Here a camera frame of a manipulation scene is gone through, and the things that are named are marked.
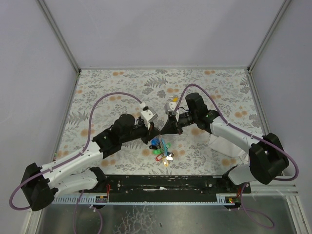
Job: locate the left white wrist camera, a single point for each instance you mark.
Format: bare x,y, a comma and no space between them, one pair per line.
148,114

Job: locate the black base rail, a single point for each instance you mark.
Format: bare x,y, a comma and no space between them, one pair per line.
164,188

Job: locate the bunch of coloured key tags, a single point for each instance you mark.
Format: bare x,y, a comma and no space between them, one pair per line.
161,150

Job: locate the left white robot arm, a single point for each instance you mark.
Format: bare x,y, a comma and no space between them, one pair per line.
42,184

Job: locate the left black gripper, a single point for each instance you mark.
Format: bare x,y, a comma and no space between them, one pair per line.
146,134

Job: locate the yellow key tag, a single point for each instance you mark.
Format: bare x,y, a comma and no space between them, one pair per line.
174,98

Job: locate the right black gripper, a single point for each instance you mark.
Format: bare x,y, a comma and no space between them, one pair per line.
175,124

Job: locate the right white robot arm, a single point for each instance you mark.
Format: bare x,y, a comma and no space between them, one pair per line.
266,155

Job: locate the floral patterned mat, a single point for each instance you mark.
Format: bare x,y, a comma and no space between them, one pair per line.
103,95

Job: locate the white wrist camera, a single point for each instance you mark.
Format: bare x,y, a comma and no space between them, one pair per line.
148,114
170,108

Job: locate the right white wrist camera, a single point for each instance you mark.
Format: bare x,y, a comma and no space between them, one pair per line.
170,108

